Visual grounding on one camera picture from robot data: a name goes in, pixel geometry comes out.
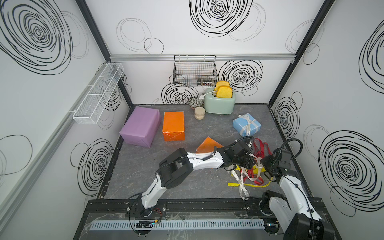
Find blue gift box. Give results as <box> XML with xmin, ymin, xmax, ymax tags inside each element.
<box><xmin>233</xmin><ymin>113</ymin><xmax>262</xmax><ymax>137</ymax></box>

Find patterned ceramic bowl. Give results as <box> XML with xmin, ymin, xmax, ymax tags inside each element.
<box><xmin>188</xmin><ymin>98</ymin><xmax>204</xmax><ymax>109</ymax></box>

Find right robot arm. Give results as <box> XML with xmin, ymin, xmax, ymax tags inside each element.
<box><xmin>260</xmin><ymin>139</ymin><xmax>336</xmax><ymax>240</ymax></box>

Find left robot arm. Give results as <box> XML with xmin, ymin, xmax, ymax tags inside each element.
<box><xmin>127</xmin><ymin>136</ymin><xmax>256</xmax><ymax>217</ymax></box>

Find spice jars in basket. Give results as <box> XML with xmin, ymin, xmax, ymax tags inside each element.
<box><xmin>196</xmin><ymin>79</ymin><xmax>212</xmax><ymax>87</ymax></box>

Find rear yellow sponge toast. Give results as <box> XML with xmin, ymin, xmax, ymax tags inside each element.
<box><xmin>215</xmin><ymin>81</ymin><xmax>230</xmax><ymax>91</ymax></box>

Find small jar with beige lid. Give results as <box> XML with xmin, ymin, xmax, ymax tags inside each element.
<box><xmin>194</xmin><ymin>107</ymin><xmax>206</xmax><ymax>120</ymax></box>

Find mint green toaster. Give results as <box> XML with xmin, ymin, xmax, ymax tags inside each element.
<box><xmin>204</xmin><ymin>88</ymin><xmax>236</xmax><ymax>115</ymax></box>

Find purple gift box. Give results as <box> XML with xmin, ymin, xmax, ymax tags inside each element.
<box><xmin>120</xmin><ymin>107</ymin><xmax>161</xmax><ymax>148</ymax></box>

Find black wire basket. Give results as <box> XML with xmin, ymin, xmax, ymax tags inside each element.
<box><xmin>173</xmin><ymin>55</ymin><xmax>218</xmax><ymax>87</ymax></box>

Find front yellow sponge toast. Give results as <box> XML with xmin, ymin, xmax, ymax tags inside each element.
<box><xmin>216</xmin><ymin>86</ymin><xmax>233</xmax><ymax>99</ymax></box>

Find white mesh wall shelf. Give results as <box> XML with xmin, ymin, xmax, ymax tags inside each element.
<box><xmin>73</xmin><ymin>62</ymin><xmax>124</xmax><ymax>125</ymax></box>

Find yellow ribbon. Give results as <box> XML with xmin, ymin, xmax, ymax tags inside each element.
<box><xmin>227</xmin><ymin>163</ymin><xmax>274</xmax><ymax>188</ymax></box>

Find grey slotted cable duct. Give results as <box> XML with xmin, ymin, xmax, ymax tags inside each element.
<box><xmin>90</xmin><ymin>219</ymin><xmax>265</xmax><ymax>231</ymax></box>

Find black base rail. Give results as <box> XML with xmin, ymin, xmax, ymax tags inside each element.
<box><xmin>86</xmin><ymin>197</ymin><xmax>326</xmax><ymax>218</ymax></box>

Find white toaster plug cable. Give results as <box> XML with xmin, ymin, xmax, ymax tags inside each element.
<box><xmin>198</xmin><ymin>90</ymin><xmax>215</xmax><ymax>101</ymax></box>

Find yellow sponge toast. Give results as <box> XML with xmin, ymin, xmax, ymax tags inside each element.
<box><xmin>215</xmin><ymin>81</ymin><xmax>230</xmax><ymax>91</ymax></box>
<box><xmin>216</xmin><ymin>86</ymin><xmax>233</xmax><ymax>99</ymax></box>

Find orange box red ribbon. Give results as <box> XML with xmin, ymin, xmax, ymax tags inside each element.
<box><xmin>163</xmin><ymin>112</ymin><xmax>185</xmax><ymax>142</ymax></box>

